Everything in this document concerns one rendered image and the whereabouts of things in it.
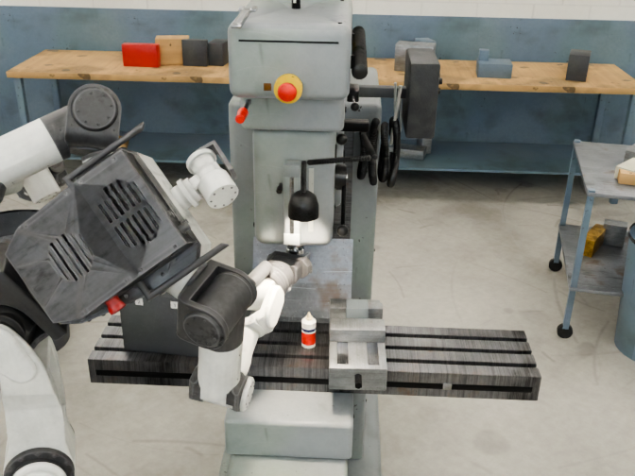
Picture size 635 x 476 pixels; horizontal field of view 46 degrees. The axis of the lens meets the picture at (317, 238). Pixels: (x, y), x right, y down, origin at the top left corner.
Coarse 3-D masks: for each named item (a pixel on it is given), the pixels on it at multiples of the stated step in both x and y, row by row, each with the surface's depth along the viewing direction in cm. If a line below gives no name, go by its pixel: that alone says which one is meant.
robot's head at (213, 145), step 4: (208, 144) 149; (212, 144) 149; (216, 144) 149; (200, 148) 149; (204, 148) 148; (208, 148) 149; (212, 148) 150; (216, 148) 149; (192, 152) 149; (196, 152) 147; (216, 152) 151; (220, 152) 148; (220, 156) 148; (224, 156) 147; (188, 160) 148; (224, 160) 147; (224, 164) 151; (228, 164) 146; (228, 168) 147; (232, 168) 146; (232, 172) 146; (232, 176) 147; (236, 176) 148
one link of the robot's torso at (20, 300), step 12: (0, 252) 142; (0, 264) 137; (0, 276) 135; (12, 276) 138; (0, 288) 136; (12, 288) 137; (24, 288) 139; (0, 300) 137; (12, 300) 138; (24, 300) 139; (36, 300) 140; (24, 312) 140; (36, 312) 140; (36, 324) 151; (48, 324) 142; (60, 324) 144; (36, 336) 147; (60, 336) 144
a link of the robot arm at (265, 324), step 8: (272, 288) 178; (280, 288) 179; (272, 296) 176; (280, 296) 179; (264, 304) 175; (272, 304) 176; (280, 304) 179; (256, 312) 174; (264, 312) 174; (272, 312) 176; (280, 312) 180; (248, 320) 174; (256, 320) 173; (264, 320) 173; (272, 320) 176; (248, 328) 173; (256, 328) 174; (264, 328) 174; (272, 328) 177
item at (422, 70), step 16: (416, 48) 213; (416, 64) 196; (432, 64) 196; (416, 80) 198; (432, 80) 198; (416, 96) 200; (432, 96) 200; (416, 112) 202; (432, 112) 202; (416, 128) 204; (432, 128) 204
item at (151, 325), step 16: (128, 304) 201; (144, 304) 201; (160, 304) 200; (176, 304) 199; (128, 320) 204; (144, 320) 203; (160, 320) 202; (176, 320) 201; (128, 336) 206; (144, 336) 205; (160, 336) 204; (176, 336) 204; (160, 352) 207; (176, 352) 206; (192, 352) 205
